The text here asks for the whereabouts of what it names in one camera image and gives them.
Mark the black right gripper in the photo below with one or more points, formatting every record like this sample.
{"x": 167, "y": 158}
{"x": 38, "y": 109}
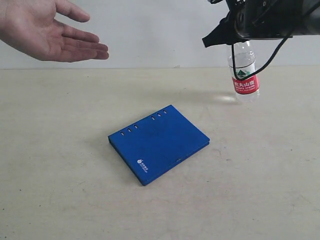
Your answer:
{"x": 253, "y": 20}

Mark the clear plastic water bottle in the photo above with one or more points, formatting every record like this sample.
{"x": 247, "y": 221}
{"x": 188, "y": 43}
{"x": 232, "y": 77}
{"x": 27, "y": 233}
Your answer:
{"x": 247, "y": 90}

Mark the blue ring binder notebook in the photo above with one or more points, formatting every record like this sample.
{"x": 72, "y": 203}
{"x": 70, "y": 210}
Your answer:
{"x": 157, "y": 143}

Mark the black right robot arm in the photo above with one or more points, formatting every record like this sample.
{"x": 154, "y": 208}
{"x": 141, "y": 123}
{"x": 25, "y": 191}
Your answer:
{"x": 306, "y": 18}

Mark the person's open hand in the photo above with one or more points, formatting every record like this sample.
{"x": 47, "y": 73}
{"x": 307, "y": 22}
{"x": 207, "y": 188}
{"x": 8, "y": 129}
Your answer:
{"x": 30, "y": 27}

